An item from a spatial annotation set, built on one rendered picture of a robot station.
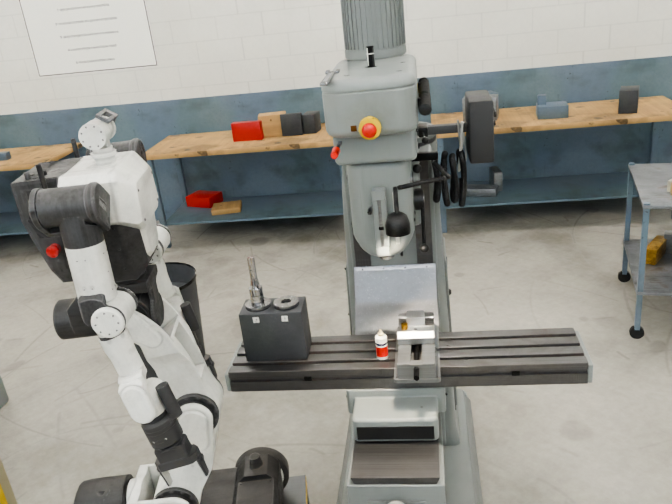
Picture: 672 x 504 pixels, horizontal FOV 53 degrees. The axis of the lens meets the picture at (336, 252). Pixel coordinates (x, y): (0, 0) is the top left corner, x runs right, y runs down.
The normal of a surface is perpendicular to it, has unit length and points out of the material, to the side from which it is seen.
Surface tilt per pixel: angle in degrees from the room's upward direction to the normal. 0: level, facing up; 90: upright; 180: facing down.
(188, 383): 90
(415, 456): 0
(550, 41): 90
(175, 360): 115
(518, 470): 0
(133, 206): 85
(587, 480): 0
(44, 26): 90
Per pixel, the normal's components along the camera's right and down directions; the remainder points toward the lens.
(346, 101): -0.11, 0.40
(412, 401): -0.11, -0.92
